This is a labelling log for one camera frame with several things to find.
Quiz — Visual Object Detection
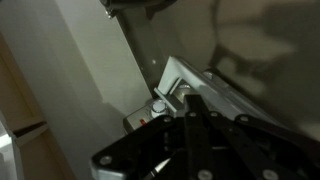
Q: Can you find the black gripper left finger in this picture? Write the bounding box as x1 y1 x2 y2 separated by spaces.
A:
90 95 214 180

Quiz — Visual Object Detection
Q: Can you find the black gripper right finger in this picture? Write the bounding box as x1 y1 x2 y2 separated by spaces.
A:
208 111 320 180

